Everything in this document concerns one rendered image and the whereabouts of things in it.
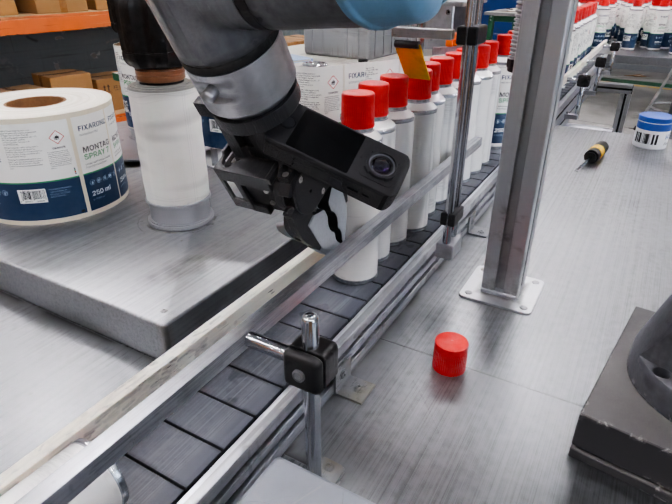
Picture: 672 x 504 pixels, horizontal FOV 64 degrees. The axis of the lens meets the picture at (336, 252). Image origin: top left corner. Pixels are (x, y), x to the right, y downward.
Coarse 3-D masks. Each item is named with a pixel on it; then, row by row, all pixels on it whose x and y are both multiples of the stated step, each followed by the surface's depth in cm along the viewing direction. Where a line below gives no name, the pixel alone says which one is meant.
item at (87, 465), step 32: (448, 160) 73; (416, 192) 63; (384, 224) 56; (352, 256) 51; (288, 288) 44; (256, 320) 40; (224, 352) 37; (192, 384) 34; (128, 416) 31; (160, 416) 32; (96, 448) 29; (128, 448) 31; (64, 480) 27
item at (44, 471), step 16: (80, 448) 33; (48, 464) 32; (32, 480) 31; (96, 480) 32; (112, 480) 33; (16, 496) 30; (80, 496) 31; (96, 496) 32; (112, 496) 33; (128, 496) 34
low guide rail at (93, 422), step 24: (288, 264) 57; (312, 264) 60; (264, 288) 53; (240, 312) 50; (192, 336) 46; (216, 336) 48; (168, 360) 43; (192, 360) 45; (144, 384) 41; (96, 408) 38; (120, 408) 39; (72, 432) 36; (96, 432) 38; (24, 456) 35; (48, 456) 35; (0, 480) 33
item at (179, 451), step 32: (320, 288) 59; (352, 288) 59; (288, 320) 54; (320, 320) 54; (256, 352) 49; (224, 384) 46; (256, 384) 46; (288, 384) 46; (192, 416) 42; (224, 416) 42; (256, 416) 43; (160, 448) 40; (192, 448) 40; (224, 448) 40; (128, 480) 37; (160, 480) 37; (192, 480) 37
